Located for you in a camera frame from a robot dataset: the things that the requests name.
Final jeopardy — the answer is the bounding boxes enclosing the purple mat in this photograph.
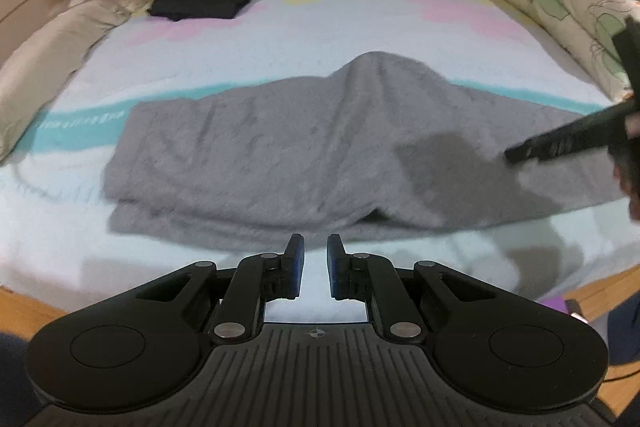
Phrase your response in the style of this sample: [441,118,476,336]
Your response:
[542,297,583,315]

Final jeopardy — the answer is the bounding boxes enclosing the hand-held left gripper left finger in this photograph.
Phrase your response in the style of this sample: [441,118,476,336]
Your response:
[134,233,306,342]

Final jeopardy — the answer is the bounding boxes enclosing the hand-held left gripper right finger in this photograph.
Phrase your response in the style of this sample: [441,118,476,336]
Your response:
[326,233,502,342]

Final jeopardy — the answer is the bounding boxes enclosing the grey pants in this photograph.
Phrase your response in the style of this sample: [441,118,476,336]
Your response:
[102,51,637,254]

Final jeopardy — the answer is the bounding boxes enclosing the beige pillow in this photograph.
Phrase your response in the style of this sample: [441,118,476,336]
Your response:
[0,0,168,164]

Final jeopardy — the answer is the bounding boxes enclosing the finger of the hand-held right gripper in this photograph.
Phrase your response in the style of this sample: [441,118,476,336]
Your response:
[504,99,640,166]

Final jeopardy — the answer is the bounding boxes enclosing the pastel floral bed blanket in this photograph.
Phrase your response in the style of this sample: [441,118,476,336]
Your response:
[0,0,640,324]

